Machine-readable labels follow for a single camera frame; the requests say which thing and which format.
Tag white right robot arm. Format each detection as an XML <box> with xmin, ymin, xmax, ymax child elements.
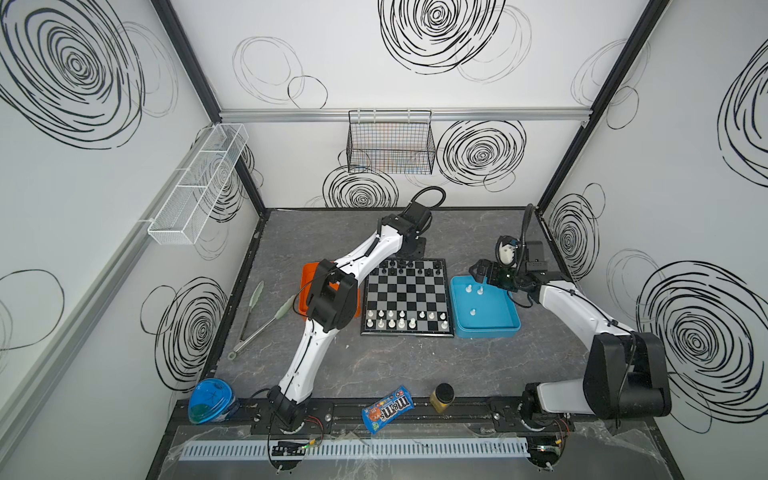
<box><xmin>469</xmin><ymin>236</ymin><xmax>672</xmax><ymax>430</ymax></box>

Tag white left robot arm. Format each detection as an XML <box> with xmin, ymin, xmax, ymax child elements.
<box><xmin>267</xmin><ymin>201</ymin><xmax>432</xmax><ymax>431</ymax></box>

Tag blue plastic tray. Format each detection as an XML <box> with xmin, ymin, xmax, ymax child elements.
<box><xmin>450</xmin><ymin>276</ymin><xmax>521</xmax><ymax>339</ymax></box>

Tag black white chessboard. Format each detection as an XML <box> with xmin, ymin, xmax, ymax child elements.
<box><xmin>360</xmin><ymin>258</ymin><xmax>455</xmax><ymax>338</ymax></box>

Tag orange plastic tray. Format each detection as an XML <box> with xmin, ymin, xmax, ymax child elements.
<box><xmin>298</xmin><ymin>260</ymin><xmax>361</xmax><ymax>324</ymax></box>

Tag yellow jar black lid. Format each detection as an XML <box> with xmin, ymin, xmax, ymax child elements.
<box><xmin>429</xmin><ymin>382</ymin><xmax>455</xmax><ymax>414</ymax></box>

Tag green metal tongs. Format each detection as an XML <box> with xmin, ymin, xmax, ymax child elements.
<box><xmin>227</xmin><ymin>281</ymin><xmax>297</xmax><ymax>361</ymax></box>

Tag blue candy bag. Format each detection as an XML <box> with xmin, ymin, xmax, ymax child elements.
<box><xmin>361</xmin><ymin>386</ymin><xmax>414</xmax><ymax>435</ymax></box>

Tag blue lidded container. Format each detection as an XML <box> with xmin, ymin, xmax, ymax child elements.
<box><xmin>188</xmin><ymin>378</ymin><xmax>240</xmax><ymax>425</ymax></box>

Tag black wire basket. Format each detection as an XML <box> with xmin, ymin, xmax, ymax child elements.
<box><xmin>345</xmin><ymin>109</ymin><xmax>437</xmax><ymax>175</ymax></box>

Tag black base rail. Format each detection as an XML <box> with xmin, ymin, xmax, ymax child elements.
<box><xmin>173</xmin><ymin>394</ymin><xmax>652</xmax><ymax>436</ymax></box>

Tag clear wall shelf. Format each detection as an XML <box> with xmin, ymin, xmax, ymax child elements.
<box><xmin>148</xmin><ymin>123</ymin><xmax>249</xmax><ymax>246</ymax></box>

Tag white slotted cable duct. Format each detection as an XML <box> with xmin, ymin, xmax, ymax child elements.
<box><xmin>178</xmin><ymin>437</ymin><xmax>530</xmax><ymax>461</ymax></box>

